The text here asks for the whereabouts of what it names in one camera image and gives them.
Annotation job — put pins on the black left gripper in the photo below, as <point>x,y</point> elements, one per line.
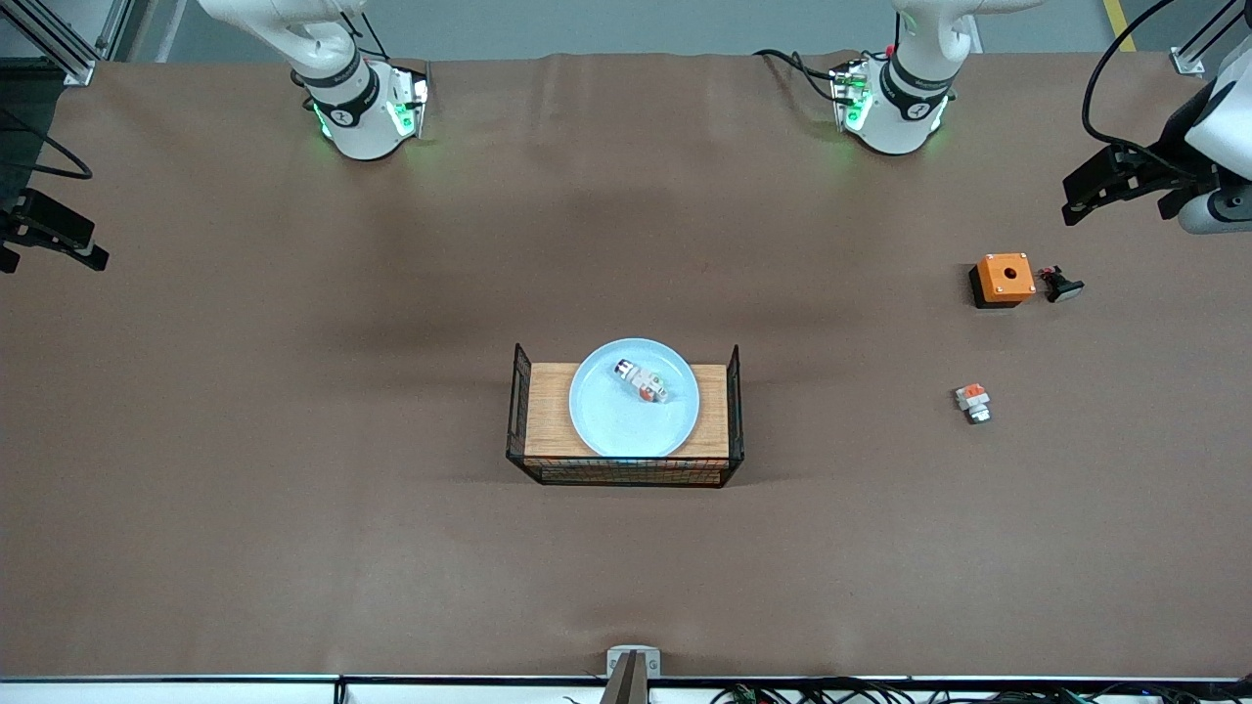
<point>1177,144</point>

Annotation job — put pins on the black square pushbutton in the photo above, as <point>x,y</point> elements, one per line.
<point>1064,288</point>

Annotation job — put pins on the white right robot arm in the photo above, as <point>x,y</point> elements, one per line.
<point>352,117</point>

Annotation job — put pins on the light blue plate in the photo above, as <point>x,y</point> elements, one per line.
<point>606,420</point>

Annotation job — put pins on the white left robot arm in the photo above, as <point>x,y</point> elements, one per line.
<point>910,108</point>

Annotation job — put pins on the grey base connector box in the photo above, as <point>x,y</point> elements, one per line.
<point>851,98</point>
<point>406,103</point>

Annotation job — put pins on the small orange grey connector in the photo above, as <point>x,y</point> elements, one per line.
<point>973,401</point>

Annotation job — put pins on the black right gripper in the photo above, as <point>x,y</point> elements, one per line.
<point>22,212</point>

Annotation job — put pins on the white table edge rail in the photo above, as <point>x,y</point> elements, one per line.
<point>196,692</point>

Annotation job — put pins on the grey metal bracket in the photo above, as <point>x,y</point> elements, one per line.
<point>653,665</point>

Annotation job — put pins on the wooden board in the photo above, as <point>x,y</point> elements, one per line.
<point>548,411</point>

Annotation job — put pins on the dark tapered post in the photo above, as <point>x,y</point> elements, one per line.
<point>626,684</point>

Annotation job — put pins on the red-capped white pushbutton switch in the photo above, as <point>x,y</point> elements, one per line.
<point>641,381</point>

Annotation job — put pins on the aluminium frame profile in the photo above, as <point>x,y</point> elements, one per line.
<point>59,54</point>
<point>1188,61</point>

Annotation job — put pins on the orange control box with hole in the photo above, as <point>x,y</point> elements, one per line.
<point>1017,286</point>

